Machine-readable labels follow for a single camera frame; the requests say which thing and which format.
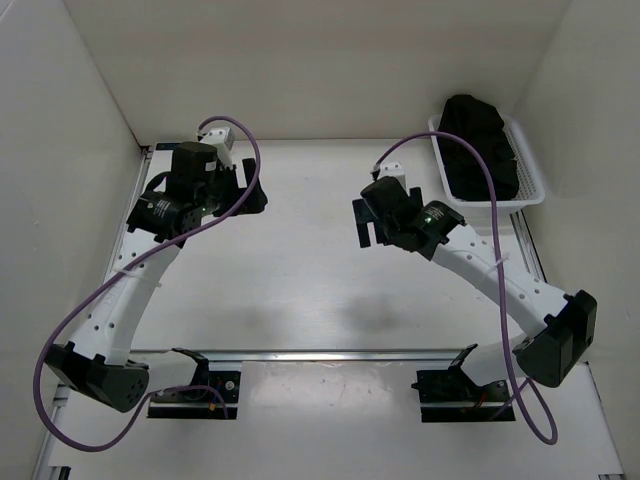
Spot black shorts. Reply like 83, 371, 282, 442
438, 94, 519, 201

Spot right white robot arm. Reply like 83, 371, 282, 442
352, 177, 597, 388

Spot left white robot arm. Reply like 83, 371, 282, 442
44, 140, 267, 413

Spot white plastic mesh basket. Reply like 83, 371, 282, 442
431, 114, 545, 218

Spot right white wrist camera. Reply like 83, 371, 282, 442
371, 161, 406, 183

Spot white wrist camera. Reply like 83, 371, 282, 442
197, 127, 235, 168
371, 161, 406, 183

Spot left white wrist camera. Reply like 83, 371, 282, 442
197, 127, 235, 168

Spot aluminium right rail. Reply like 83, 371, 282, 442
510, 211, 621, 463

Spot aluminium rail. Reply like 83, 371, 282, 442
124, 348, 521, 366
34, 147, 153, 480
510, 211, 621, 463

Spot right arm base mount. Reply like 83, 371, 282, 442
411, 344, 515, 423

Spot aluminium front rail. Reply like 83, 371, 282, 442
124, 348, 521, 366

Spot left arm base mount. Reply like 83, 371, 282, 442
147, 348, 241, 420

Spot aluminium left rail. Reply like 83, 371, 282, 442
34, 147, 153, 480

